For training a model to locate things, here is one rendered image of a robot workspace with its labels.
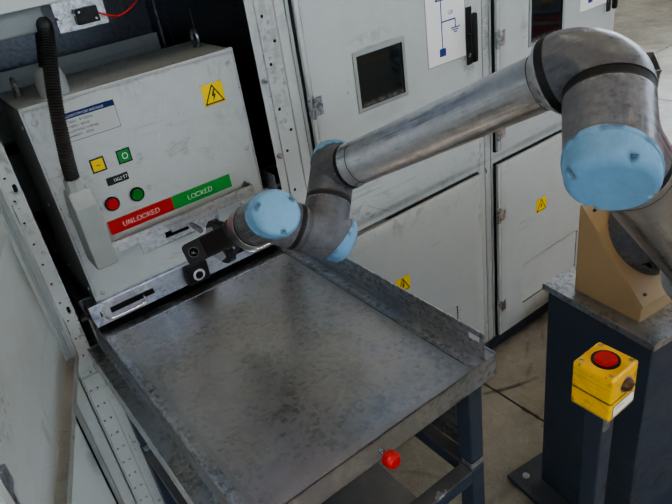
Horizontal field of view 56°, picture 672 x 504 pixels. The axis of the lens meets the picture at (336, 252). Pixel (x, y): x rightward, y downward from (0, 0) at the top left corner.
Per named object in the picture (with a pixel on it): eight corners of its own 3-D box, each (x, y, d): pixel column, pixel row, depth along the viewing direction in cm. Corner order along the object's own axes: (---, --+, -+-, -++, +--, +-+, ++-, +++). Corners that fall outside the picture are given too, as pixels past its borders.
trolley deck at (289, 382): (496, 374, 128) (496, 352, 125) (232, 569, 99) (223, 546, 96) (307, 260, 177) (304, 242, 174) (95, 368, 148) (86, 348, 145)
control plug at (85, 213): (119, 262, 136) (92, 189, 127) (98, 271, 134) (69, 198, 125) (107, 250, 142) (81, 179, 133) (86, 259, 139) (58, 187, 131)
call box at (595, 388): (634, 401, 115) (640, 358, 110) (609, 424, 112) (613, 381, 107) (595, 380, 121) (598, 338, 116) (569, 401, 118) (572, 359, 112)
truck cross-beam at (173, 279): (284, 239, 174) (280, 220, 171) (96, 329, 149) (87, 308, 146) (275, 233, 177) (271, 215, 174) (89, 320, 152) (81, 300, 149)
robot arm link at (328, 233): (364, 204, 123) (307, 184, 118) (358, 259, 119) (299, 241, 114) (341, 219, 131) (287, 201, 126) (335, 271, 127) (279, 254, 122)
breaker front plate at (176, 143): (272, 228, 170) (233, 50, 146) (101, 308, 148) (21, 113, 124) (270, 227, 171) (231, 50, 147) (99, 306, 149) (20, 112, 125)
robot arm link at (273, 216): (299, 244, 113) (248, 229, 109) (274, 253, 124) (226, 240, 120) (309, 195, 115) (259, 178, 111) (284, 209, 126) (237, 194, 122)
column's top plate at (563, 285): (632, 242, 173) (633, 235, 172) (750, 292, 148) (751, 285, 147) (541, 289, 160) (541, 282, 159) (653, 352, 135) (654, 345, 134)
